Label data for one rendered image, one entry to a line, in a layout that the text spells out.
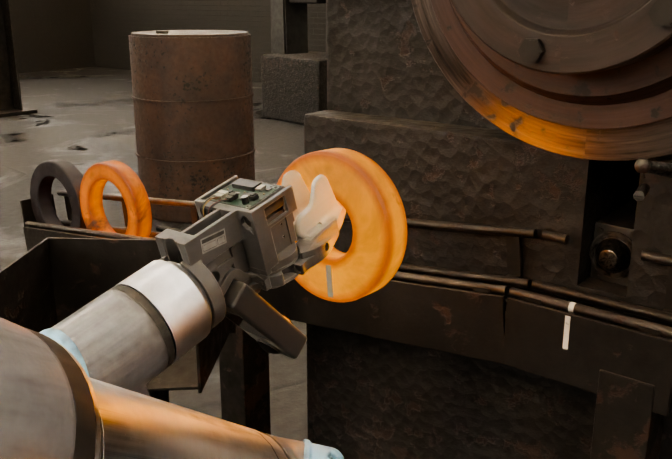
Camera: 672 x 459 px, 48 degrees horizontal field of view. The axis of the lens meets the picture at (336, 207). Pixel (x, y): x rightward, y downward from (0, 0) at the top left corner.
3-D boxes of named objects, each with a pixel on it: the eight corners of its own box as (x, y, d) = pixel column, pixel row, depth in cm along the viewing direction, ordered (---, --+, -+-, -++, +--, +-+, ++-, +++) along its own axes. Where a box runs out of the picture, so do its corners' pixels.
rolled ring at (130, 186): (134, 274, 141) (148, 269, 143) (142, 183, 133) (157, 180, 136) (76, 234, 150) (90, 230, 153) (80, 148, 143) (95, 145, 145)
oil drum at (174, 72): (204, 187, 427) (196, 26, 403) (281, 205, 392) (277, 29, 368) (115, 209, 383) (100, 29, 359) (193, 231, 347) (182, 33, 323)
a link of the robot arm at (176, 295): (187, 377, 58) (123, 348, 63) (229, 343, 61) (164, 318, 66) (159, 296, 54) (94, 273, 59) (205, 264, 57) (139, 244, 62)
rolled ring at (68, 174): (70, 158, 146) (85, 155, 148) (21, 162, 157) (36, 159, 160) (88, 250, 149) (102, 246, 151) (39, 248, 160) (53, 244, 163)
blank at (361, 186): (284, 146, 81) (262, 149, 78) (405, 146, 71) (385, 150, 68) (295, 286, 83) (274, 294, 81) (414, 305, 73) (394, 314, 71)
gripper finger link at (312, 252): (348, 222, 70) (287, 270, 64) (351, 236, 70) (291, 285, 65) (310, 214, 73) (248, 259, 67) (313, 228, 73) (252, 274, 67)
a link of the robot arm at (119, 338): (6, 439, 56) (-34, 352, 51) (123, 353, 63) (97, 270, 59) (69, 487, 51) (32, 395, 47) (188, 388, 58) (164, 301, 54)
